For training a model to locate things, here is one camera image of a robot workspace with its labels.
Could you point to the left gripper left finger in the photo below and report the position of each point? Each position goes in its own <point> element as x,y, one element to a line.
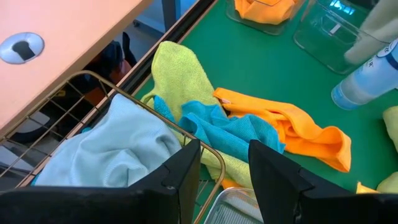
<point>93,205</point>

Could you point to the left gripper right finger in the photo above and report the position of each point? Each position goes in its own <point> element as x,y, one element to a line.
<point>311,208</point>

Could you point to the yellow waffle microfiber towel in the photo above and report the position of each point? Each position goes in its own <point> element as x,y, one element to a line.
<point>365,189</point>

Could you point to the light blue microfiber towel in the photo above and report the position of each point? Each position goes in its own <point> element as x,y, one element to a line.
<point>109,149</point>

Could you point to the orange microfiber towel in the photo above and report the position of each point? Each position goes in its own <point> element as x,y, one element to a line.
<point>311,137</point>
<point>264,11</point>

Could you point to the lime green microfiber towel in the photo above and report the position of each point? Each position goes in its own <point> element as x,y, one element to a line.
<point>391,127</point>
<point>180,68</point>

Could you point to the teal microfiber towel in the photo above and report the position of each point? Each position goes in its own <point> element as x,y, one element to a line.
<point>224,133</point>

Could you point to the sage green microfiber towel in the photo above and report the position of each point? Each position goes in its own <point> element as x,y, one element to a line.
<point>376,31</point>

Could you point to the light blue spray bottle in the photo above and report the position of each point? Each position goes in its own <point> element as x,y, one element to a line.
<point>367,84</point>

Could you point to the black orange bag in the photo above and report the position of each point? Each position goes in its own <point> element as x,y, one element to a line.
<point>109,62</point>

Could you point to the light wooden desk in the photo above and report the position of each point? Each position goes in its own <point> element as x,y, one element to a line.
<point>62,25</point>

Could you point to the dark desk leg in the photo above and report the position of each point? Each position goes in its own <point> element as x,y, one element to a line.
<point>171,12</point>

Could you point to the black table frame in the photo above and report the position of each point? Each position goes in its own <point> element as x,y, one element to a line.
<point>180,34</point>

